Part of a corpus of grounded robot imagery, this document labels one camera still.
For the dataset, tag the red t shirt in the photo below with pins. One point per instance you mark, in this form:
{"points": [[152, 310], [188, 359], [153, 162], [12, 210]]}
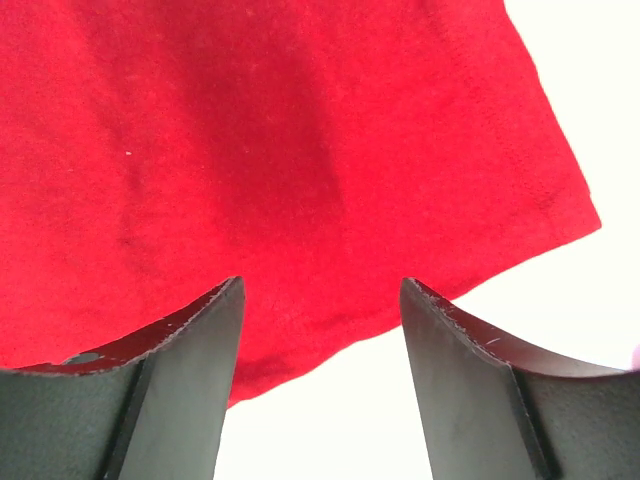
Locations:
{"points": [[321, 150]]}

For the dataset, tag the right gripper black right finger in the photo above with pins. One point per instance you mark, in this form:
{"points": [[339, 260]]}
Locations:
{"points": [[495, 407]]}

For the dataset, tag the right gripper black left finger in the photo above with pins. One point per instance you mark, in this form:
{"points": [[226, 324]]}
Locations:
{"points": [[150, 405]]}

